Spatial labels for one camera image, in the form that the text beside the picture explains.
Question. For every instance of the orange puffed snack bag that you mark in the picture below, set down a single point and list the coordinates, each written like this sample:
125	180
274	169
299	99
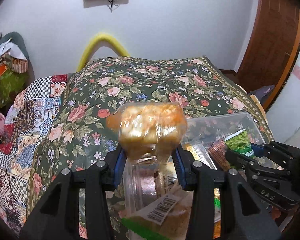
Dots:
148	132

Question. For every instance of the patchwork quilt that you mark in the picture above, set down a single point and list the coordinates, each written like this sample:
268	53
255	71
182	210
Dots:
27	122

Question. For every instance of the brown wooden door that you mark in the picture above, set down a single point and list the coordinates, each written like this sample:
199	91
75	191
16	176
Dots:
272	49

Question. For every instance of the clear wrapped wafer pack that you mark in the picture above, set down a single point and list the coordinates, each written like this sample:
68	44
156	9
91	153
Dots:
217	152

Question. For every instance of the yellow padded headboard hoop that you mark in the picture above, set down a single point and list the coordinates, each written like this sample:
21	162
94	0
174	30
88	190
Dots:
98	42

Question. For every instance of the green pea snack packet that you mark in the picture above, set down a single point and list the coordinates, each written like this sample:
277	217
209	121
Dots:
240	143

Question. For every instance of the clear bag of bread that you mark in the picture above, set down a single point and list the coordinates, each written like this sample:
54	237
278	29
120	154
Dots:
156	205

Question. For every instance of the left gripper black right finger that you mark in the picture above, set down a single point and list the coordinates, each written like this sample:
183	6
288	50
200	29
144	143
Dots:
242	214

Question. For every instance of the floral green bedspread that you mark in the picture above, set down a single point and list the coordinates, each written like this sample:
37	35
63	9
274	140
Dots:
78	137

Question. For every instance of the clear plastic storage bin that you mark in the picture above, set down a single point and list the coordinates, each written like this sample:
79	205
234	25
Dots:
203	132

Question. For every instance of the pile of clothes on chair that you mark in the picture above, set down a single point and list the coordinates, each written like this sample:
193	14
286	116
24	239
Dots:
14	66

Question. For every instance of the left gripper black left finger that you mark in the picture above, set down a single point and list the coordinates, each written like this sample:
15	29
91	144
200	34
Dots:
56	214

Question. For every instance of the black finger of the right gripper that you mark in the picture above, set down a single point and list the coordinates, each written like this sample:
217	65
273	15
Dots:
250	164
283	155

